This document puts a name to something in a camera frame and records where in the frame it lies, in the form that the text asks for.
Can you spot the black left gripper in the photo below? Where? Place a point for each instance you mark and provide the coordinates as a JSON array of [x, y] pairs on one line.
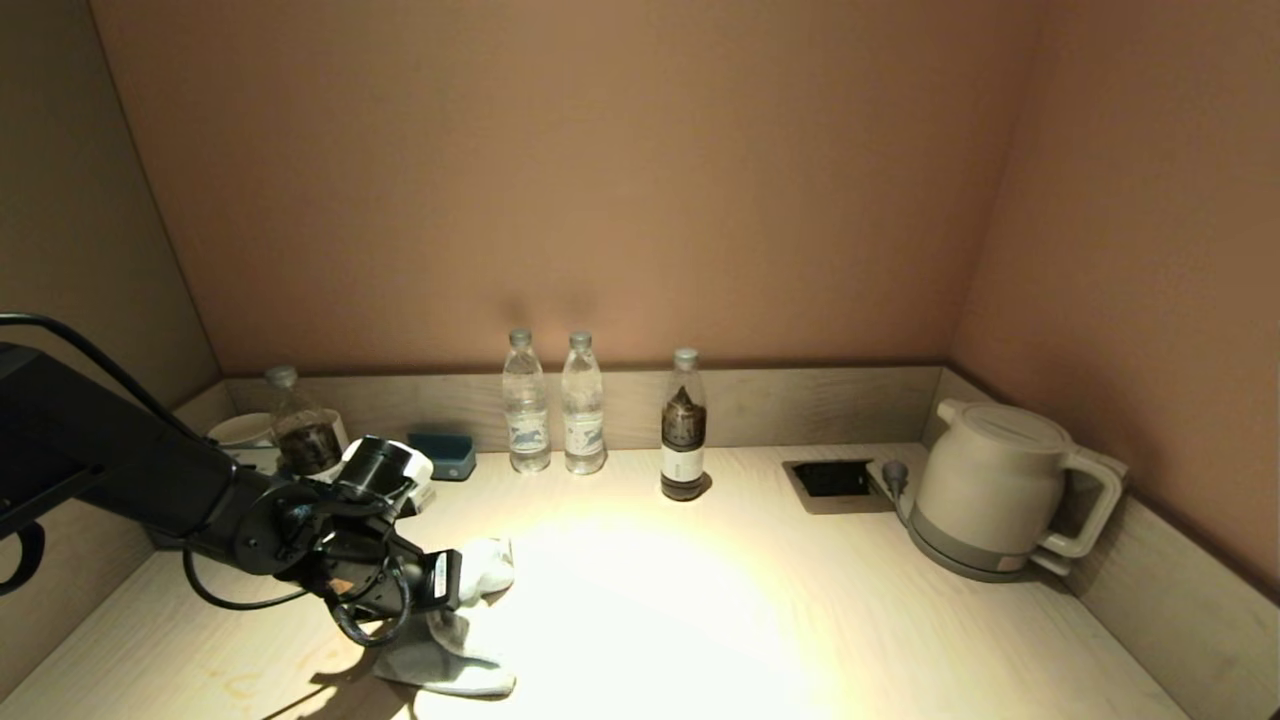
[[400, 580]]

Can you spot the clear water bottle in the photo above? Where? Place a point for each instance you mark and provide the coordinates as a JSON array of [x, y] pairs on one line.
[[583, 420], [526, 420]]

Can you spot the grey kettle power plug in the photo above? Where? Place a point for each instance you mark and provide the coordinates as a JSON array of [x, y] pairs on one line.
[[895, 475]]

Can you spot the light grey-white cleaning cloth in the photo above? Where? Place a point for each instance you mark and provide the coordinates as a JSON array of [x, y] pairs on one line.
[[450, 670]]

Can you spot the recessed black power socket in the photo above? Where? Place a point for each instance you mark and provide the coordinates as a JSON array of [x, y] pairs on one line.
[[835, 482]]

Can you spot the dark drink bottle barcode label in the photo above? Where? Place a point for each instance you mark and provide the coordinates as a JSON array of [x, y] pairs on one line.
[[683, 450]]

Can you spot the small blue plastic tray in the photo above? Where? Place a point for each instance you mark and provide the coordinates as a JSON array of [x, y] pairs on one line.
[[448, 458]]

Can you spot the dark drink bottle blue-print label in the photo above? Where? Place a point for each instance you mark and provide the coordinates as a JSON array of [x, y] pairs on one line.
[[305, 440]]

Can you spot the white electric kettle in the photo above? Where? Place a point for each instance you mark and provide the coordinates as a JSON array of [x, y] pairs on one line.
[[990, 480]]

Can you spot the grey kettle base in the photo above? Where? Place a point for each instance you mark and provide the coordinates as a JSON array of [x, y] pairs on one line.
[[950, 552]]

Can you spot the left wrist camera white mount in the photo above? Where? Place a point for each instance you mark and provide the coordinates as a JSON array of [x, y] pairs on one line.
[[385, 465]]

